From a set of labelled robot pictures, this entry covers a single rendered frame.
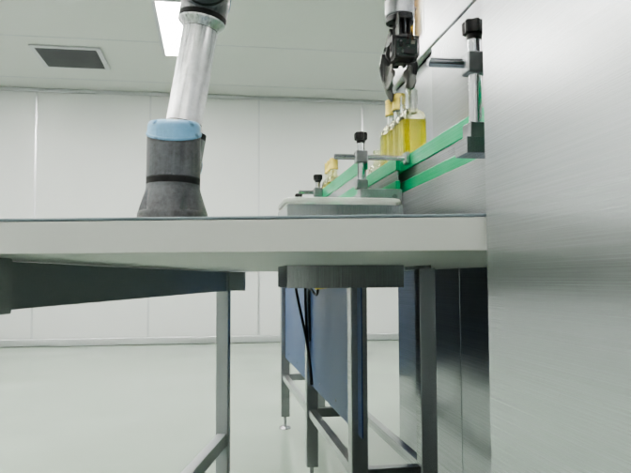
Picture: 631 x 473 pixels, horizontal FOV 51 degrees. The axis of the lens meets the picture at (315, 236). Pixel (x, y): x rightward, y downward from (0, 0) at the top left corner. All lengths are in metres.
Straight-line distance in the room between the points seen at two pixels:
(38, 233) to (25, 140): 7.07
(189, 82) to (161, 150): 0.25
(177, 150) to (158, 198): 0.11
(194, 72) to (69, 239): 1.01
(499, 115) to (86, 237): 0.40
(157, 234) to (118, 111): 7.01
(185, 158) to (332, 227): 0.85
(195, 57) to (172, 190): 0.38
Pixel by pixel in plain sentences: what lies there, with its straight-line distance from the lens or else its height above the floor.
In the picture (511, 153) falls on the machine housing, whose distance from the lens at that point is 0.58.
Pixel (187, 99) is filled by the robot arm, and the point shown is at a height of 1.11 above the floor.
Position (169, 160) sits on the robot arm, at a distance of 1.45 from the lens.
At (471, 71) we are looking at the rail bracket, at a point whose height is 0.94.
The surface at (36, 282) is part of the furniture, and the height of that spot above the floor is 0.69.
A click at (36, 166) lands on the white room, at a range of 7.69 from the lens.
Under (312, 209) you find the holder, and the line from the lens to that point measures 1.24.
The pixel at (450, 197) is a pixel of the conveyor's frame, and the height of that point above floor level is 0.83.
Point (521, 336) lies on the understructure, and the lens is 0.57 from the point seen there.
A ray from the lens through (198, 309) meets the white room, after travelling 7.38.
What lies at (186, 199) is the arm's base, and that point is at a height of 0.86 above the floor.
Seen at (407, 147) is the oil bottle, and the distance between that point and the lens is 1.59.
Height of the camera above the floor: 0.69
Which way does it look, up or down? 4 degrees up
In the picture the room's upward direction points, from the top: straight up
